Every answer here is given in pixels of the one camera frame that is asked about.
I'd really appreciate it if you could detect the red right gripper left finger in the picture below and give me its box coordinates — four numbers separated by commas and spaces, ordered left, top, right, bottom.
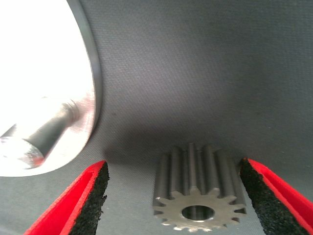
23, 160, 110, 235

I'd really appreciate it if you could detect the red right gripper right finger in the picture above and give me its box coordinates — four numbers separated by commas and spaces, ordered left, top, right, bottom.
239, 158, 313, 235

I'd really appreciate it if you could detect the small steel planetary gear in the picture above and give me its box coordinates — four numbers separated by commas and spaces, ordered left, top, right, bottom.
153, 142, 246, 233

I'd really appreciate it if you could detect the round metal carrier plate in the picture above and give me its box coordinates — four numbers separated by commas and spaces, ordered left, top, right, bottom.
0, 0, 102, 177

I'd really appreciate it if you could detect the dark grey table cloth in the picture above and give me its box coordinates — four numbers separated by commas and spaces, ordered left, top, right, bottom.
0, 0, 313, 235

